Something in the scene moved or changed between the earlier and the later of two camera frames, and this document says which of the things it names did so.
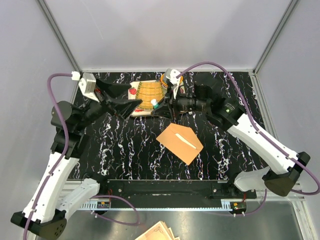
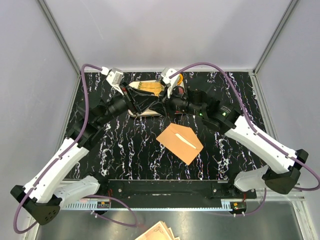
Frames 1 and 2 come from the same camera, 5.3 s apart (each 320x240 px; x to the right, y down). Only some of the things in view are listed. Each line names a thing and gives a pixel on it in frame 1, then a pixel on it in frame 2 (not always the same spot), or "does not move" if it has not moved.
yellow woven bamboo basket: (147, 91) does not move
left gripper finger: (124, 108) → (142, 102)
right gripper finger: (166, 102) → (162, 96)
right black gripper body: (182, 103) does not move
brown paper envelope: (184, 151) does not move
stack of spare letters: (159, 231) does not move
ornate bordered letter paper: (184, 140) does not move
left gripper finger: (109, 90) → (141, 91)
